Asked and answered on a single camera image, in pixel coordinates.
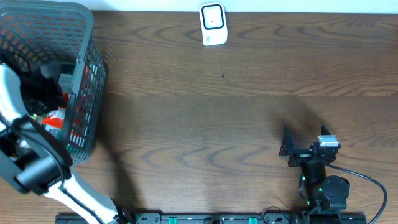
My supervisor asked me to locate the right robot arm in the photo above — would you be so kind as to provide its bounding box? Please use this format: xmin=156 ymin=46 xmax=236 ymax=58
xmin=279 ymin=125 xmax=350 ymax=223

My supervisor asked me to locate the white barcode scanner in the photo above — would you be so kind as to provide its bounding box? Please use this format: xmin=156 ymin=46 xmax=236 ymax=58
xmin=199 ymin=2 xmax=228 ymax=46

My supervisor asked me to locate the green white snack bag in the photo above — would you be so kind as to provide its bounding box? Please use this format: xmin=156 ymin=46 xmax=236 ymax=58
xmin=58 ymin=73 xmax=74 ymax=93

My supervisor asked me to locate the grey plastic laundry basket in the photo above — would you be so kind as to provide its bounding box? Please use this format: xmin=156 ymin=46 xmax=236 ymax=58
xmin=1 ymin=1 xmax=106 ymax=164

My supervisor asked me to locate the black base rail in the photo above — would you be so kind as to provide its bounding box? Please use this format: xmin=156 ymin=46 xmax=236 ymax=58
xmin=55 ymin=212 xmax=368 ymax=224

